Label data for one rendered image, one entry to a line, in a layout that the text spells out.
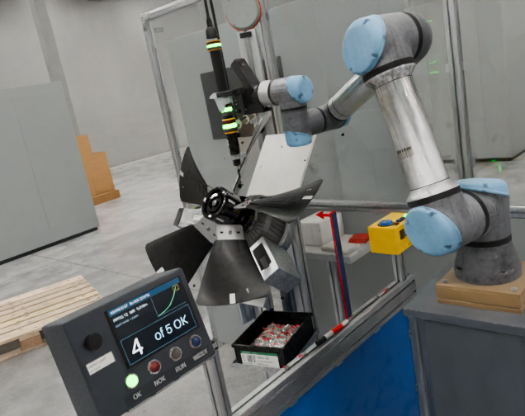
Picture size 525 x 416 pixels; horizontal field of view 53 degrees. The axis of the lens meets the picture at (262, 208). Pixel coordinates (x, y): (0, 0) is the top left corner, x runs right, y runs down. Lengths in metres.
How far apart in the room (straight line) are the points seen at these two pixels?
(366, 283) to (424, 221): 1.34
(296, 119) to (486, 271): 0.62
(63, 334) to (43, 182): 6.39
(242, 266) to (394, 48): 0.84
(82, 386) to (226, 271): 0.78
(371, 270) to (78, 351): 1.67
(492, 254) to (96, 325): 0.86
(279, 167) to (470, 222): 1.03
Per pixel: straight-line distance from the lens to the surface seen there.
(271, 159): 2.10
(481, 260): 1.30
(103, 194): 9.84
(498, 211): 1.27
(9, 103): 7.24
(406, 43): 1.21
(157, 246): 1.93
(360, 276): 2.47
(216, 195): 1.77
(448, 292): 1.32
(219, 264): 1.68
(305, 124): 1.48
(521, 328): 1.24
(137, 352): 1.01
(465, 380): 1.37
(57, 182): 7.40
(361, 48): 1.18
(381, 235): 1.71
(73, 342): 0.97
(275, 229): 1.83
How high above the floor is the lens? 1.58
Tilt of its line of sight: 13 degrees down
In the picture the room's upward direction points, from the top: 11 degrees counter-clockwise
